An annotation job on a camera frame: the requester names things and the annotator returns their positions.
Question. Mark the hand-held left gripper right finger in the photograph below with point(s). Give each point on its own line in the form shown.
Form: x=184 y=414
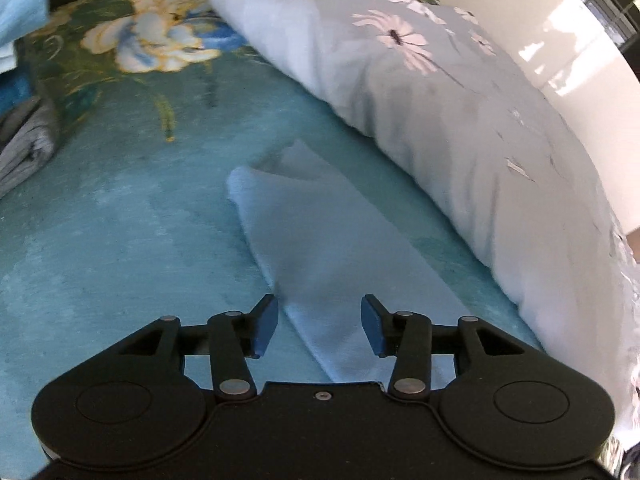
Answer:
x=374 y=327

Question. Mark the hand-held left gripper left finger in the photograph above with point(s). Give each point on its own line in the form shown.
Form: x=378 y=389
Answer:
x=265 y=327

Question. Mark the light blue cloth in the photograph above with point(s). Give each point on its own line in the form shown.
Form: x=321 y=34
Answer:
x=320 y=240

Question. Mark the teal floral bed sheet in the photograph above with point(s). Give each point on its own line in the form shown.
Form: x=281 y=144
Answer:
x=125 y=220

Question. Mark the white floral pillow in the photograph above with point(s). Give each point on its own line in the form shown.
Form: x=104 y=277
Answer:
x=450 y=125

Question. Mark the grey folded garment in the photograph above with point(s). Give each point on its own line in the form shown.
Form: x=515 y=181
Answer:
x=22 y=147

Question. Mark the pale blue folded garment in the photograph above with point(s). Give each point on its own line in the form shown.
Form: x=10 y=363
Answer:
x=17 y=5

